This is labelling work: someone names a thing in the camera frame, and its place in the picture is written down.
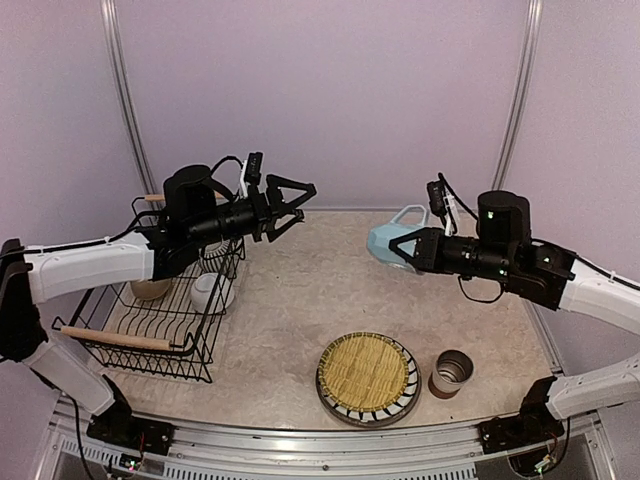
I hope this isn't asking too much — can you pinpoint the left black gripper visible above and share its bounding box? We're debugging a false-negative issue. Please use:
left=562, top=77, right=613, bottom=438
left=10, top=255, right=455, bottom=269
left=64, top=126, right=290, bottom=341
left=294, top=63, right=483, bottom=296
left=187, top=173, right=316, bottom=247

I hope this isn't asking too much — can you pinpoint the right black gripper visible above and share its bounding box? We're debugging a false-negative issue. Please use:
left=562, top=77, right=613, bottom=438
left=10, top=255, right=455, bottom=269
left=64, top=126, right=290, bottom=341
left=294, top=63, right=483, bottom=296
left=391, top=224, right=516, bottom=282

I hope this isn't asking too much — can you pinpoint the light blue faceted cup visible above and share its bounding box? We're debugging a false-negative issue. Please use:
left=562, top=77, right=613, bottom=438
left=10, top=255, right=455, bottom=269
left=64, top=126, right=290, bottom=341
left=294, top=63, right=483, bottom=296
left=366, top=204, right=430, bottom=268

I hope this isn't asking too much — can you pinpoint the white ceramic bowl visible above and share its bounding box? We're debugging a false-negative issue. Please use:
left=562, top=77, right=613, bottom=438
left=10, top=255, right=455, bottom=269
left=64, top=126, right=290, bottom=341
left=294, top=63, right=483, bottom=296
left=190, top=273, right=235, bottom=314

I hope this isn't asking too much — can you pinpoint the white brown ceramic cup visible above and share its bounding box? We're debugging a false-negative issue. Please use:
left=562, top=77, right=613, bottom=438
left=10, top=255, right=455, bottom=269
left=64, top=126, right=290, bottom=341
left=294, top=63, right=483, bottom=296
left=428, top=350, right=474, bottom=400

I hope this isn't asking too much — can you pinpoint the yellow woven bamboo mat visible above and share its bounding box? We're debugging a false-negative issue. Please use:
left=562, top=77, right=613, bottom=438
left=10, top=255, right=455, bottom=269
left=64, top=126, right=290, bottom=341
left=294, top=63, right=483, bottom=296
left=316, top=332, right=410, bottom=413

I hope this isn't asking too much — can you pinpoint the black white striped plate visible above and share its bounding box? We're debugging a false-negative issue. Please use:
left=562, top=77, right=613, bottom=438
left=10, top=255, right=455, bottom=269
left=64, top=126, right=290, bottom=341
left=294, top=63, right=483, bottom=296
left=317, top=333, right=420, bottom=422

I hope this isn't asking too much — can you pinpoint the beige ceramic cup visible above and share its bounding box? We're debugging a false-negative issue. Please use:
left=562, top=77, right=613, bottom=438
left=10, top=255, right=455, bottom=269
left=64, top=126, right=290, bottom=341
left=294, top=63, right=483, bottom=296
left=129, top=279, right=172, bottom=301

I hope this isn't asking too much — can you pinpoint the grey deer pattern plate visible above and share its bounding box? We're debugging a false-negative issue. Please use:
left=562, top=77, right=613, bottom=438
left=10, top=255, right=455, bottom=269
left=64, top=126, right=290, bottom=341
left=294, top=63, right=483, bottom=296
left=315, top=334, right=424, bottom=429

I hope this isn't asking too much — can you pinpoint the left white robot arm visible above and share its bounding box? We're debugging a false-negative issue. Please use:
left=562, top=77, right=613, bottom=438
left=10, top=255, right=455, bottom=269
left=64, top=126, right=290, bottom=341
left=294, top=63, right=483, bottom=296
left=1, top=165, right=317, bottom=445

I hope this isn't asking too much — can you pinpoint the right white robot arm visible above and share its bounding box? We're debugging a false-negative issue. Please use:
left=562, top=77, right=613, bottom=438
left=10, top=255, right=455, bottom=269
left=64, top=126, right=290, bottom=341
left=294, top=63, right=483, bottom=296
left=389, top=228, right=639, bottom=444

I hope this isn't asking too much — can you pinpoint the striped ceramic bowl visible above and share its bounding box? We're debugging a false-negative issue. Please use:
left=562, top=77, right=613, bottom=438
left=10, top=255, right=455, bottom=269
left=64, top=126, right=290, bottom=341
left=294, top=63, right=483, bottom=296
left=198, top=240, right=230, bottom=273

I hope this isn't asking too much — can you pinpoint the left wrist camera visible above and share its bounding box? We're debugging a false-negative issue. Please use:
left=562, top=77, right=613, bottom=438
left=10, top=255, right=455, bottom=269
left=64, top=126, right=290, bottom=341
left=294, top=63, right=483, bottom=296
left=163, top=152, right=263, bottom=235

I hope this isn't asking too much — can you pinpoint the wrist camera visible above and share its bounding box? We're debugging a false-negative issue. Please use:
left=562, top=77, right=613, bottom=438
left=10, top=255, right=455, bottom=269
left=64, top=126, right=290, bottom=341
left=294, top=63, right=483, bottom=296
left=163, top=152, right=263, bottom=235
left=426, top=173, right=532, bottom=248

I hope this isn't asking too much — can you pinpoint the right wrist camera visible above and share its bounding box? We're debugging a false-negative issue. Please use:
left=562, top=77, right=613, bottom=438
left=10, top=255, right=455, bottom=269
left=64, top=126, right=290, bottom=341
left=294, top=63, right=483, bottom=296
left=426, top=173, right=532, bottom=248

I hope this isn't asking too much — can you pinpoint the black wire dish rack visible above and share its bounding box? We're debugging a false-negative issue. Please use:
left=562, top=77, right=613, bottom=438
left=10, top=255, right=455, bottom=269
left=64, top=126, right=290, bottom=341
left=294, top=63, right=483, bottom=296
left=51, top=192, right=248, bottom=385

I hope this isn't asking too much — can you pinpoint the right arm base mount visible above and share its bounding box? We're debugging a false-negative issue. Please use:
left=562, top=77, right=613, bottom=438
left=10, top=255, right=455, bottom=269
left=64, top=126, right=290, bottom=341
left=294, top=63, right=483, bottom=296
left=478, top=414, right=565, bottom=454

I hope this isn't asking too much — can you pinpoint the left aluminium frame post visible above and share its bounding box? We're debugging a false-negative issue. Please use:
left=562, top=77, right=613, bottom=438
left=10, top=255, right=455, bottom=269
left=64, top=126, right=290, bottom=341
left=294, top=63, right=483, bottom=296
left=100, top=0, right=157, bottom=194

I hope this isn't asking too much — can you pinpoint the aluminium frame post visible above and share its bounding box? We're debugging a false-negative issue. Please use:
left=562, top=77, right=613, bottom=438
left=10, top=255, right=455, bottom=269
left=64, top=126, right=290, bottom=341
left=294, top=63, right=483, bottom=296
left=100, top=0, right=157, bottom=194
left=491, top=0, right=544, bottom=190

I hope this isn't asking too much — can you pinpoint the right aluminium frame post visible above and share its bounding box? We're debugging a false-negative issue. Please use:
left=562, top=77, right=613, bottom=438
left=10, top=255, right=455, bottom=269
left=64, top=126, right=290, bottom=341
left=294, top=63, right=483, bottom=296
left=491, top=0, right=544, bottom=190

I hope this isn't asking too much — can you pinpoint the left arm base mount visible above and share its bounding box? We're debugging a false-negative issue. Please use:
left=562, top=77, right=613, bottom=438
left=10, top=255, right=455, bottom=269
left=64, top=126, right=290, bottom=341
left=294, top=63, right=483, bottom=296
left=87, top=416, right=175, bottom=456

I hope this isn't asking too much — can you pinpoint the front aluminium rail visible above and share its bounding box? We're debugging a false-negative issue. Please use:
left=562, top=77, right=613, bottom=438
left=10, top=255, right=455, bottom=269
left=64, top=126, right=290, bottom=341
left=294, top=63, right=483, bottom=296
left=39, top=397, right=616, bottom=480

